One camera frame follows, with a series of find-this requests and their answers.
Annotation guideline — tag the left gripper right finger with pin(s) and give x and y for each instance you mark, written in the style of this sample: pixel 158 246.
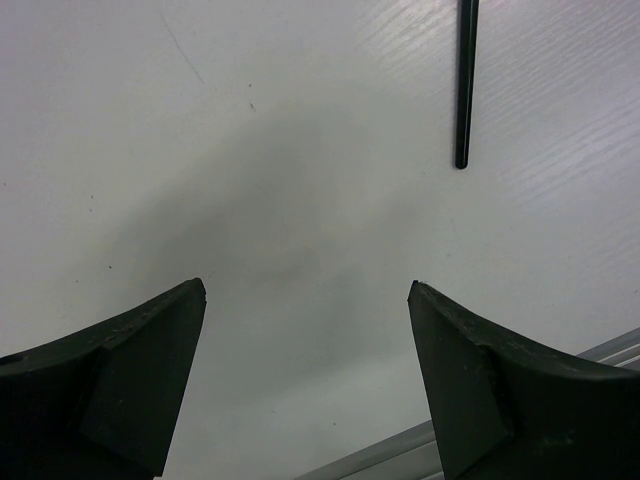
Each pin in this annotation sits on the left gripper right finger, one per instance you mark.
pixel 504 406

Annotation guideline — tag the black thin pencil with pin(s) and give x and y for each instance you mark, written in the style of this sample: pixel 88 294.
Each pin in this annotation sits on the black thin pencil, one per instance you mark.
pixel 468 16

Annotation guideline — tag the aluminium rail front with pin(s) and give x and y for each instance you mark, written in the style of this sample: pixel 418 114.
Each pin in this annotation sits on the aluminium rail front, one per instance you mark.
pixel 414 453

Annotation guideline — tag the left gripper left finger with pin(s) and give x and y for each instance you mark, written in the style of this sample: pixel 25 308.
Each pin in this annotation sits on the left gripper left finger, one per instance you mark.
pixel 102 403

